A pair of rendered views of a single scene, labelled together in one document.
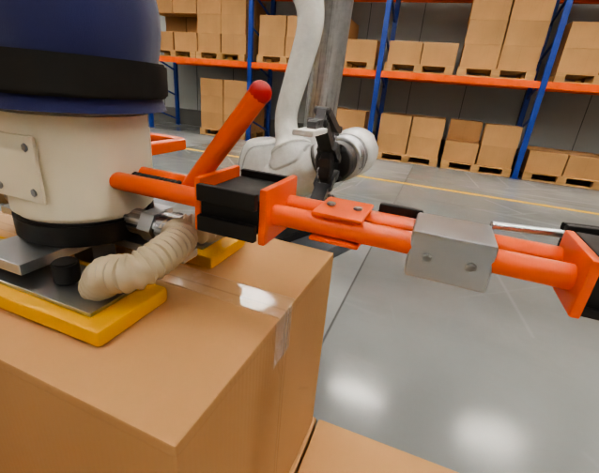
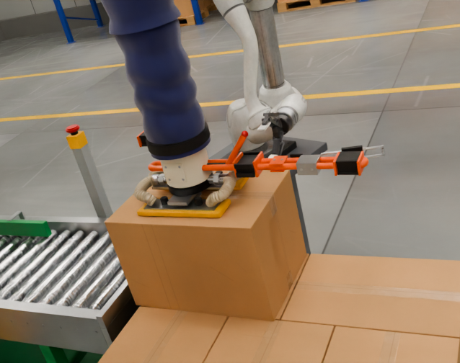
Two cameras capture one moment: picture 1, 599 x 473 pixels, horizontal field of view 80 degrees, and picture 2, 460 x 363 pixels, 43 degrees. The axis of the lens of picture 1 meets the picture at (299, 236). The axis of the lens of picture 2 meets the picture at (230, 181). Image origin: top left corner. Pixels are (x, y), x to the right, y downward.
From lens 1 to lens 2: 1.62 m
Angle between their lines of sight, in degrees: 10
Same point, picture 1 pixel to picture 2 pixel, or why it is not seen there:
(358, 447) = (331, 258)
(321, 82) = (266, 57)
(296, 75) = (250, 75)
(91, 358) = (219, 220)
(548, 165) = not seen: outside the picture
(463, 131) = not seen: outside the picture
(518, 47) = not seen: outside the picture
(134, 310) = (224, 206)
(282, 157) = (254, 122)
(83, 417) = (225, 232)
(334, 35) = (266, 30)
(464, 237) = (308, 162)
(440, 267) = (305, 171)
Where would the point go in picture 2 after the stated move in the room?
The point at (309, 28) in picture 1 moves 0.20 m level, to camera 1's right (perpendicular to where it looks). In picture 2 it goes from (250, 50) to (299, 39)
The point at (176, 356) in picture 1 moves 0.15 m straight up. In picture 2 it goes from (241, 214) to (232, 176)
